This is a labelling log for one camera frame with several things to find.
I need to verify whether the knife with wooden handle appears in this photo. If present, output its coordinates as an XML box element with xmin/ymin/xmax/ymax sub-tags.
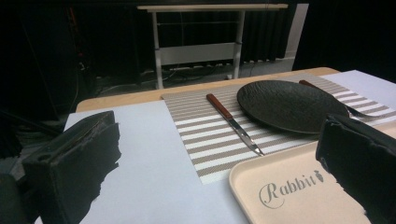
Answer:
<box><xmin>205</xmin><ymin>93</ymin><xmax>265</xmax><ymax>157</ymax></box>

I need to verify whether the white metal frame table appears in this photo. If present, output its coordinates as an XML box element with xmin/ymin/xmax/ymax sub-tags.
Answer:
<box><xmin>136</xmin><ymin>3</ymin><xmax>290</xmax><ymax>91</ymax></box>

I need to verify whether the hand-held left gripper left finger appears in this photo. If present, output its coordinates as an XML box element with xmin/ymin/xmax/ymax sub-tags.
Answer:
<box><xmin>21</xmin><ymin>110</ymin><xmax>122</xmax><ymax>224</ymax></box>

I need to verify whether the black textured plate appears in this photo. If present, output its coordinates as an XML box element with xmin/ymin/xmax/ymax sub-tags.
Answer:
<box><xmin>236</xmin><ymin>79</ymin><xmax>349</xmax><ymax>135</ymax></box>

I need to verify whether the striped beige placemat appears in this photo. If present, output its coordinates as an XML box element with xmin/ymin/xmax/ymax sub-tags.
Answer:
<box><xmin>161</xmin><ymin>73</ymin><xmax>396</xmax><ymax>186</ymax></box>

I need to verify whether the white paper sheet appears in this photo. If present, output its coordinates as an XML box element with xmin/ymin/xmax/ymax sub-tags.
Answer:
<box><xmin>35</xmin><ymin>69</ymin><xmax>396</xmax><ymax>224</ymax></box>

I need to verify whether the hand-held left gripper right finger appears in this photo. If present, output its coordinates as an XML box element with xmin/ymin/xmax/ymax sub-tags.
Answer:
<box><xmin>315</xmin><ymin>113</ymin><xmax>396</xmax><ymax>224</ymax></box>

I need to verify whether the cream plastic tray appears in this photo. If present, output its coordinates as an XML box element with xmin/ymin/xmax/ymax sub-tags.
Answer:
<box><xmin>228</xmin><ymin>119</ymin><xmax>396</xmax><ymax>224</ymax></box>

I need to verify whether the fork with wooden handle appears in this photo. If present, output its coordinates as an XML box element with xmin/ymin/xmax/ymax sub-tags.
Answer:
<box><xmin>298</xmin><ymin>79</ymin><xmax>396</xmax><ymax>121</ymax></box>

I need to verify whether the black curtain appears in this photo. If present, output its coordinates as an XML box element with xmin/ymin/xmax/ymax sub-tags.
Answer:
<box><xmin>0</xmin><ymin>0</ymin><xmax>396</xmax><ymax>158</ymax></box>

